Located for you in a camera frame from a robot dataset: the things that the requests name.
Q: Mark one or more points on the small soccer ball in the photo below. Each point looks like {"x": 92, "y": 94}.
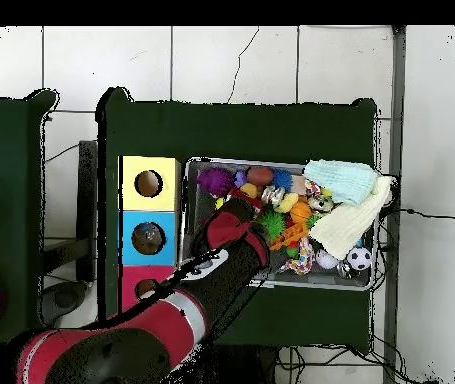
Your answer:
{"x": 359, "y": 258}

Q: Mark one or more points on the cream knitted cloth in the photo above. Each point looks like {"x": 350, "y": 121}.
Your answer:
{"x": 347, "y": 228}

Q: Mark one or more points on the brown toy football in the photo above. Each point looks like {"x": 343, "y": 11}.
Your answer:
{"x": 260, "y": 176}

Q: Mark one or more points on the orange plastic bubble tray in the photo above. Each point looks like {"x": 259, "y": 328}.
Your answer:
{"x": 291, "y": 236}

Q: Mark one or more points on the green rubber koosh ball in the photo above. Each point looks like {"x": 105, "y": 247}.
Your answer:
{"x": 272, "y": 224}

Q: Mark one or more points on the grey metal bar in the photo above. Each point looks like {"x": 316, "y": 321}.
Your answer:
{"x": 397, "y": 120}

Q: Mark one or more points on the yellow plush duck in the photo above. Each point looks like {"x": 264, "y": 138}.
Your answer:
{"x": 287, "y": 202}

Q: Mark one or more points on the mint green cloth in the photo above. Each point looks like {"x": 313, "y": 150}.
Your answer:
{"x": 343, "y": 180}

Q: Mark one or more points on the dark grey rounded base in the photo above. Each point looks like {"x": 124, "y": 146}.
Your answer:
{"x": 65, "y": 298}

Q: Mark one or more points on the blue rubber koosh ball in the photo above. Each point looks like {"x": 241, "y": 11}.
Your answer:
{"x": 282, "y": 180}

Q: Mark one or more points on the orange toy basketball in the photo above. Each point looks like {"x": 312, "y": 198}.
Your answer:
{"x": 301, "y": 212}

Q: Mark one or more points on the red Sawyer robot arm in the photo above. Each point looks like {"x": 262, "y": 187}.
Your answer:
{"x": 151, "y": 328}

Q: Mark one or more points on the black stand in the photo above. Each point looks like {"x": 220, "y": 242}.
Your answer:
{"x": 87, "y": 192}

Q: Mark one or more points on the dark green table cloth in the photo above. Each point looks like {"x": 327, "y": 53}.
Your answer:
{"x": 7, "y": 140}
{"x": 231, "y": 132}

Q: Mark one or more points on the wooden box with three holes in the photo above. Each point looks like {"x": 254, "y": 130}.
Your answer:
{"x": 163, "y": 192}

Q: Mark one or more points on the purple spiky ball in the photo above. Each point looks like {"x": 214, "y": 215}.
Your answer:
{"x": 215, "y": 182}

